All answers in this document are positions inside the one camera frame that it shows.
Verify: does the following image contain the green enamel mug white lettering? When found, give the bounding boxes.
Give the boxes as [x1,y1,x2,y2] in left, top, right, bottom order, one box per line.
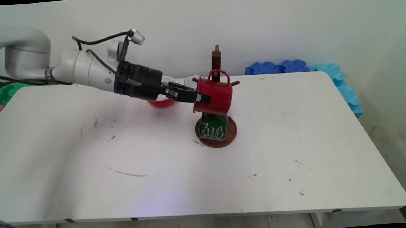
[198,112,230,142]

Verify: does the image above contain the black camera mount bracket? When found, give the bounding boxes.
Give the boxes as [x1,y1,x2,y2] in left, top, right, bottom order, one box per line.
[116,32,137,64]

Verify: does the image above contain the black arm base cables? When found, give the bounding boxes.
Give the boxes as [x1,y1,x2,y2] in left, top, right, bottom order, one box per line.
[0,66,74,107]

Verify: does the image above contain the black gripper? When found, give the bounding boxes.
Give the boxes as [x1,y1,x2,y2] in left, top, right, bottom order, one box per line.
[112,55,212,111]

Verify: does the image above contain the red enamel mug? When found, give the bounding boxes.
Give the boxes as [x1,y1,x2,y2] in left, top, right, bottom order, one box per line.
[190,69,235,118]

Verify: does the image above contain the red bowl white inside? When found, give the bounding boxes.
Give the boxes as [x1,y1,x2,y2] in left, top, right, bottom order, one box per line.
[146,75,177,109]

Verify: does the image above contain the light cyan foam tile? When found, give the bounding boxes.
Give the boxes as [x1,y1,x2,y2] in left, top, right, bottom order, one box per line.
[312,62,346,88]

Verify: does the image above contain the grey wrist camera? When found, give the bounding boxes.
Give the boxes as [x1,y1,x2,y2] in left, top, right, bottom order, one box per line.
[128,28,146,46]

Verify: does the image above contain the brown wooden mug tree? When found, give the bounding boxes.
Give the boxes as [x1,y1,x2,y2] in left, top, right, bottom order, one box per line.
[188,44,245,150]

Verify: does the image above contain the medium blue foam tile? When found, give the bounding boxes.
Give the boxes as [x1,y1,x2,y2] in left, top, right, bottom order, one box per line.
[336,81,364,120]

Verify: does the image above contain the dark blue foam tile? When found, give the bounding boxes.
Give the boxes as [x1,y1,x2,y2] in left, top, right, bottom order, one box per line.
[245,60,282,76]
[279,58,311,74]

